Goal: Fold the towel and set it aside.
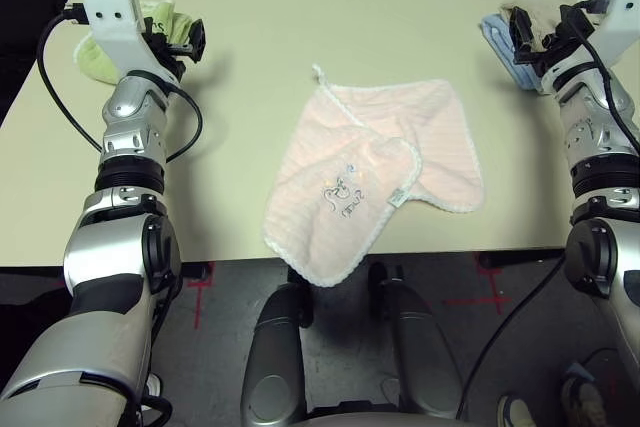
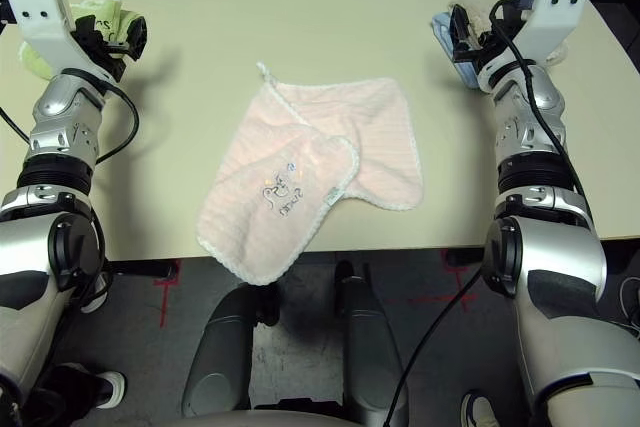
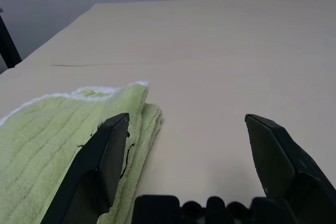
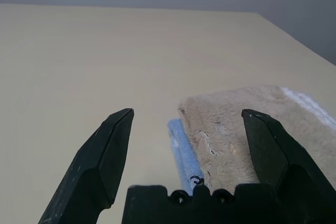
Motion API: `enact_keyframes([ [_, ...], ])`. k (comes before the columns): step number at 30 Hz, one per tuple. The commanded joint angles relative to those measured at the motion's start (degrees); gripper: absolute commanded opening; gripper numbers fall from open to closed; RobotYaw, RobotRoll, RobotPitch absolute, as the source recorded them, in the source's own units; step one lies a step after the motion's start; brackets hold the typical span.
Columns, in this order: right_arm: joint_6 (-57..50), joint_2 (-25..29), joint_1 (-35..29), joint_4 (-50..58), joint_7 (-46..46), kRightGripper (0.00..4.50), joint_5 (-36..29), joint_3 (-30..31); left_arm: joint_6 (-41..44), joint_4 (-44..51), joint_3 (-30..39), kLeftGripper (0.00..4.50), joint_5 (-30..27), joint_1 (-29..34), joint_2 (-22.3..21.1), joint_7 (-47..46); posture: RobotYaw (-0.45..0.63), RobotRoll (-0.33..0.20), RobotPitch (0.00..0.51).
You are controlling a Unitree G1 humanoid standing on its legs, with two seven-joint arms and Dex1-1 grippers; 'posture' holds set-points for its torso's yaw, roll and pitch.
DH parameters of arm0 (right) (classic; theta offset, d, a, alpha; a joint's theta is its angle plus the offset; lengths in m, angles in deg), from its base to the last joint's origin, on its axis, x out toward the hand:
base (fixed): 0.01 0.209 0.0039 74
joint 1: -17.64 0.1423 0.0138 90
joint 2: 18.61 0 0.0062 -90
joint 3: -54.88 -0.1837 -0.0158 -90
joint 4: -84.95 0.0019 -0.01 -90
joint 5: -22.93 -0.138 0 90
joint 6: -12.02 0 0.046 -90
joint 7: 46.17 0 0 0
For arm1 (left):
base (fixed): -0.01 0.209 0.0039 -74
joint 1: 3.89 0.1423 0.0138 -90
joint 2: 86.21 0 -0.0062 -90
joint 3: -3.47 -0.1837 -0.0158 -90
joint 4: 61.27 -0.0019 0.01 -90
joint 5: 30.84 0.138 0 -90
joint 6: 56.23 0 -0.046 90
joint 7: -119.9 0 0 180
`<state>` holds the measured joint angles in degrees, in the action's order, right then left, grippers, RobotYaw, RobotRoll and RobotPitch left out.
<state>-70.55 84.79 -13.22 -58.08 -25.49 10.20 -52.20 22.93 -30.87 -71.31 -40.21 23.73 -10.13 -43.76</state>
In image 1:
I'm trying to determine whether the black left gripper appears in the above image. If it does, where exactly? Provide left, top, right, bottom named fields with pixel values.
left=142, top=16, right=207, bottom=79

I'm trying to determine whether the black table foot bar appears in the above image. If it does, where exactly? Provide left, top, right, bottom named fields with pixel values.
left=478, top=248, right=569, bottom=269
left=180, top=261, right=211, bottom=281

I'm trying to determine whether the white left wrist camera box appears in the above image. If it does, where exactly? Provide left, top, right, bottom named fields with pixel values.
left=81, top=0, right=177, bottom=84

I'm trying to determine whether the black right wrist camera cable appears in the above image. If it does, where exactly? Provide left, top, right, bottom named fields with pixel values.
left=457, top=0, right=640, bottom=421

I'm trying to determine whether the pink striped towel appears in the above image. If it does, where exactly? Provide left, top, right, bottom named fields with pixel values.
left=260, top=64, right=486, bottom=289

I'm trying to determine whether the beige folded towel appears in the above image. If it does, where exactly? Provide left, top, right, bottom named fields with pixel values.
left=498, top=0, right=609, bottom=56

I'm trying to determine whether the blue folded towel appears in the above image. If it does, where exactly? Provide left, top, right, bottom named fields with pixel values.
left=479, top=10, right=551, bottom=94

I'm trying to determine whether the black upper arm cable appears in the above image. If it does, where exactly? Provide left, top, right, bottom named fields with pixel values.
left=127, top=389, right=174, bottom=427

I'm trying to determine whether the brown shoe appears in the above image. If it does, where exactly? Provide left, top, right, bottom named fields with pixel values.
left=559, top=371, right=610, bottom=427

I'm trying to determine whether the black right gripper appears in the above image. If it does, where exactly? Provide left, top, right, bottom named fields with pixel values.
left=508, top=3, right=595, bottom=77

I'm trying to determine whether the grey right robot leg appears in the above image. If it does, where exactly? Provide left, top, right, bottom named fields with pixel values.
left=368, top=261, right=464, bottom=421

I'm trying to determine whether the black left wrist camera cable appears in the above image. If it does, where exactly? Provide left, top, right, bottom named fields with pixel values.
left=37, top=2, right=205, bottom=164

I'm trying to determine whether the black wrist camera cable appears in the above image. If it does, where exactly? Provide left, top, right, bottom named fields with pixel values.
left=37, top=2, right=205, bottom=164
left=457, top=0, right=640, bottom=421

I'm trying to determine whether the pale shoe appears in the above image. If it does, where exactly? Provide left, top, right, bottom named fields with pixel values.
left=498, top=393, right=537, bottom=427

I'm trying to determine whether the blue square tag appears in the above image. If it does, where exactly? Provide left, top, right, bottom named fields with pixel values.
left=567, top=364, right=596, bottom=383

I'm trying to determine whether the green folded towel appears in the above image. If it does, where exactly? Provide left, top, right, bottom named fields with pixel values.
left=73, top=0, right=196, bottom=86

